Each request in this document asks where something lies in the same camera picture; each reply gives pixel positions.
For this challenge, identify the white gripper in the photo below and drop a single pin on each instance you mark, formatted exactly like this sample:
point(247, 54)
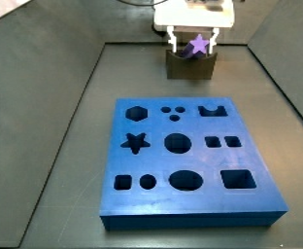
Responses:
point(195, 13)

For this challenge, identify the purple star-shaped peg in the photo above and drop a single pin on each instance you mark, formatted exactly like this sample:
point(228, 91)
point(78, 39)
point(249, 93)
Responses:
point(196, 48)

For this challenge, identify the dark curved fixture block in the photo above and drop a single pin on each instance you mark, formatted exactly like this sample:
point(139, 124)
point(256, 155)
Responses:
point(189, 68)

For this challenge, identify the blue shape-sorting board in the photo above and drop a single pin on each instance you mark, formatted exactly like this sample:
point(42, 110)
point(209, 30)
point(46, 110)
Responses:
point(184, 168)

